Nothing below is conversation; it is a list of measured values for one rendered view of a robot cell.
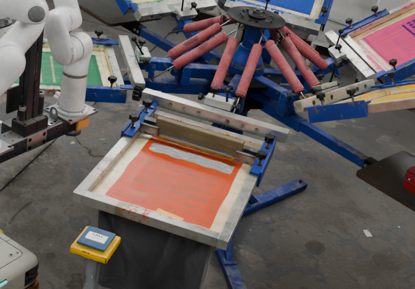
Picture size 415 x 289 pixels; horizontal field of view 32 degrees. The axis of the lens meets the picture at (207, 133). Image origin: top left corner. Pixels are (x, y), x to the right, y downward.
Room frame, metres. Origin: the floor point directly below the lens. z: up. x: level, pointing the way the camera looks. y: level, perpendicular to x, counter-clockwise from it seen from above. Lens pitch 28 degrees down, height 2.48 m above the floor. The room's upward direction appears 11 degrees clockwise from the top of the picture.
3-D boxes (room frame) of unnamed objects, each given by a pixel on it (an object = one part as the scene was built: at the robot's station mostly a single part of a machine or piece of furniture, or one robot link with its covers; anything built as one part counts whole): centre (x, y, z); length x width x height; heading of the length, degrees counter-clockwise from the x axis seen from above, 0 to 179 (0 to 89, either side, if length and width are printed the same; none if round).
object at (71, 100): (2.50, 0.55, 1.21); 0.16 x 0.13 x 0.15; 62
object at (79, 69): (2.48, 0.54, 1.37); 0.13 x 0.10 x 0.16; 161
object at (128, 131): (2.77, 0.30, 0.98); 0.30 x 0.05 x 0.07; 169
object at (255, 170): (2.67, -0.25, 0.98); 0.30 x 0.05 x 0.07; 169
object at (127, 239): (2.20, 0.12, 0.74); 0.45 x 0.03 x 0.43; 79
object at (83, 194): (2.48, 0.07, 0.97); 0.79 x 0.58 x 0.04; 169
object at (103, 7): (3.96, 0.38, 0.91); 1.34 x 0.40 x 0.08; 49
